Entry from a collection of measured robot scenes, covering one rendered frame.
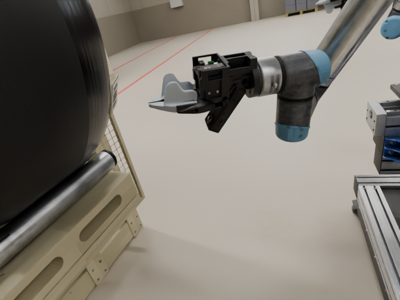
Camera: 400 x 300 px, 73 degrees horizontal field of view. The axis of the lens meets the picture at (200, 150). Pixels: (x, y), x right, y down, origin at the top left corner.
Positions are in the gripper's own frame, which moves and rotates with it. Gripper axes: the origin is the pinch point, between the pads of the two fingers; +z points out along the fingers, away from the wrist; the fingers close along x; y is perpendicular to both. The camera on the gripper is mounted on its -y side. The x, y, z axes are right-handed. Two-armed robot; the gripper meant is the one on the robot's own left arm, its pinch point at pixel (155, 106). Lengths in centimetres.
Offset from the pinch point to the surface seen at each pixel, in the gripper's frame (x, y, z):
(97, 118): 6.4, 3.5, 9.7
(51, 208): 11.7, -8.7, 20.9
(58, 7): 6.6, 19.9, 9.7
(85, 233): 12.0, -17.3, 18.1
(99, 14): -1068, -216, 92
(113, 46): -1054, -329, 73
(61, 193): 8.9, -8.4, 19.6
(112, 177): 0.6, -15.1, 12.3
